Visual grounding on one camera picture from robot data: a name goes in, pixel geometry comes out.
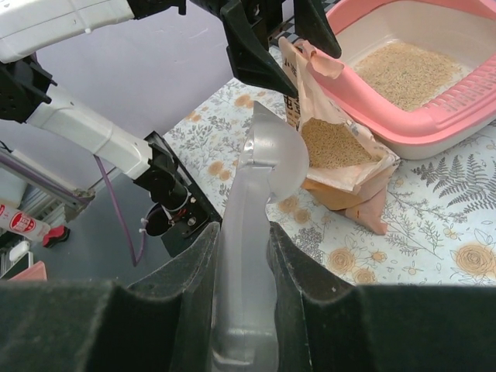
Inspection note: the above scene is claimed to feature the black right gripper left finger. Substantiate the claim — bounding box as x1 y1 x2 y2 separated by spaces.
1 222 220 371

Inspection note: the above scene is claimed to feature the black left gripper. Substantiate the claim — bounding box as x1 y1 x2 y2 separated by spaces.
191 0 342 93

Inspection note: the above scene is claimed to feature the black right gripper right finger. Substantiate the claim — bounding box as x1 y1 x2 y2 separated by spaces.
268 223 495 371

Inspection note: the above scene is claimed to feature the clear plastic litter scoop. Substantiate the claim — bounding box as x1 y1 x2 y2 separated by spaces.
210 102 309 371

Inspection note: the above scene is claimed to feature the orange cat litter bag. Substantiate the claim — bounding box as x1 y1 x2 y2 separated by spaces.
278 37 399 235

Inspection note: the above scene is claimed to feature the beige litter in box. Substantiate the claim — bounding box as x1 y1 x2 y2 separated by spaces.
353 41 463 112

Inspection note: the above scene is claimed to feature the pink cat litter box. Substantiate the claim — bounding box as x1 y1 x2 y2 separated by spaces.
314 1 495 160

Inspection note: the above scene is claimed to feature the black white chessboard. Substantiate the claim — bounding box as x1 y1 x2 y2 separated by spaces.
276 0 298 43

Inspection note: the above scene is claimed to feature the red black sponge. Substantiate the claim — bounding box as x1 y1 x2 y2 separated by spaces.
42 226 71 248

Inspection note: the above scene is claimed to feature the red white bottle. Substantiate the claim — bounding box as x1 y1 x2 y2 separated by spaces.
0 204 51 242

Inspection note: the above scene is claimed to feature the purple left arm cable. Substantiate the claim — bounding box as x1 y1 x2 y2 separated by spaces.
0 149 150 268

